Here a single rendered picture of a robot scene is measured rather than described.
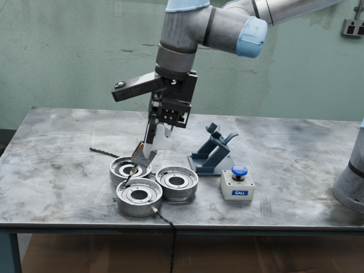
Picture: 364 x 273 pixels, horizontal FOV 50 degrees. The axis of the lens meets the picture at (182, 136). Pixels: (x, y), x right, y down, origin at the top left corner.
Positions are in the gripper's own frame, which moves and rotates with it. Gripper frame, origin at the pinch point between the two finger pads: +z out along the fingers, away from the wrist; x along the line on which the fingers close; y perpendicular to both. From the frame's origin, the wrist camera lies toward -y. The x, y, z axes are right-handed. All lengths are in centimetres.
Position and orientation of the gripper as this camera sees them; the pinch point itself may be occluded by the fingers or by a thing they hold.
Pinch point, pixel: (144, 149)
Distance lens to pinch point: 88.9
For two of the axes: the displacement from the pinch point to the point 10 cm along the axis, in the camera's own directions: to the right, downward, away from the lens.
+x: -0.6, -4.8, 8.8
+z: -2.3, 8.6, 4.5
